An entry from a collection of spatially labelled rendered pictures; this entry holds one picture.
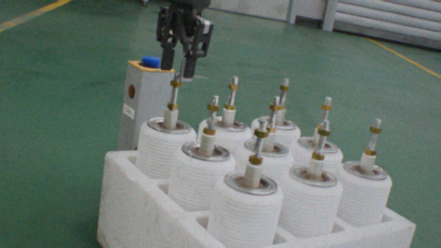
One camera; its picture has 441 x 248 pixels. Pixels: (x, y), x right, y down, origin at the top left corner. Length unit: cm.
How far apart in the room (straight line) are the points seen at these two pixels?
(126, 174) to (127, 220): 8
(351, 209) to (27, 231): 59
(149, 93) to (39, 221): 33
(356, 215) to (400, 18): 524
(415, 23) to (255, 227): 549
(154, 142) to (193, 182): 13
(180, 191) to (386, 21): 532
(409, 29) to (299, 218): 538
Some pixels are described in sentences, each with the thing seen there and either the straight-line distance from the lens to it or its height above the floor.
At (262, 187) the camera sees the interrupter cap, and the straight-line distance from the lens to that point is 80.
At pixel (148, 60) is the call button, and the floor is 33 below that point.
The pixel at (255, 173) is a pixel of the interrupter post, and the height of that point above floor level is 27.
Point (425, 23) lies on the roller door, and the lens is 622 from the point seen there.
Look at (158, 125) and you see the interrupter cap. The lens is 97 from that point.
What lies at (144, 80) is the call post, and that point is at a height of 29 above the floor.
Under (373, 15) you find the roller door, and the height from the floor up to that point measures 24.
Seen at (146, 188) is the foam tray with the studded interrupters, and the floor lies 18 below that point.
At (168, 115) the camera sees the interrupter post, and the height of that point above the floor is 27.
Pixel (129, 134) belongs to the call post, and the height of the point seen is 18.
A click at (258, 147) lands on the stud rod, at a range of 78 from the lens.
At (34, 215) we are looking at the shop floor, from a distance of 118.
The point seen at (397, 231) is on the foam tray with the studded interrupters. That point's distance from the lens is 96.
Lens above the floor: 55
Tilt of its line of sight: 17 degrees down
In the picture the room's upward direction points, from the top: 10 degrees clockwise
